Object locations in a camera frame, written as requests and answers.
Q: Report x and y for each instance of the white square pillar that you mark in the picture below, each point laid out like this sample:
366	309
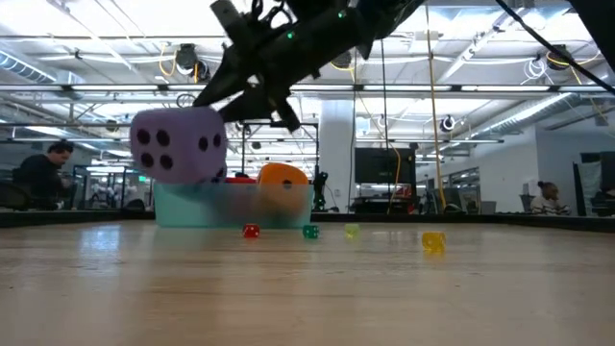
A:
336	154

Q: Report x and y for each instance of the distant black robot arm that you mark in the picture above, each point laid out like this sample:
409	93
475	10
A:
320	192

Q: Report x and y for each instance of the small green die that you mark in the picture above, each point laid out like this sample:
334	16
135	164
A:
311	231

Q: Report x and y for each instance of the black gantry frame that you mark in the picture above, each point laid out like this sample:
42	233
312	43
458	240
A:
316	158

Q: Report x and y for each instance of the large red foam die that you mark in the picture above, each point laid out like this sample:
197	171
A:
240	180

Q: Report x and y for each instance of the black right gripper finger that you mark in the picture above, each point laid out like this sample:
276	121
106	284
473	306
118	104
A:
250	108
226	86

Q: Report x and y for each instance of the person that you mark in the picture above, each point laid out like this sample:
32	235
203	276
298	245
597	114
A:
548	204
41	178

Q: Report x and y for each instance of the long ceiling light strip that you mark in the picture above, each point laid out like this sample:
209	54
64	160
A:
120	87

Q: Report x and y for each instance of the large orange foam die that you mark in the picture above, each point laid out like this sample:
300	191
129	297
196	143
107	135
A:
278	173

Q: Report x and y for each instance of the small yellow die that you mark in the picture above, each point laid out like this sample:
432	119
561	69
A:
434	241

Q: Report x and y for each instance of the teal translucent plastic bin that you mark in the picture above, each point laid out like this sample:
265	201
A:
192	206

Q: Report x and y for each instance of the large purple foam die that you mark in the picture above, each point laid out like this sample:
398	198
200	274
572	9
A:
187	125

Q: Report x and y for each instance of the small lime die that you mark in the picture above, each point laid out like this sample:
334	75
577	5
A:
352	230

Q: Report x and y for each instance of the small red die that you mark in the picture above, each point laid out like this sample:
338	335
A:
251	231

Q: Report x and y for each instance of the black monitor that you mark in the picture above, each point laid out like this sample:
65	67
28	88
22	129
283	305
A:
379	165

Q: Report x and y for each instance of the dark framed work station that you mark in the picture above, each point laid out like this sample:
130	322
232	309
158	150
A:
115	167

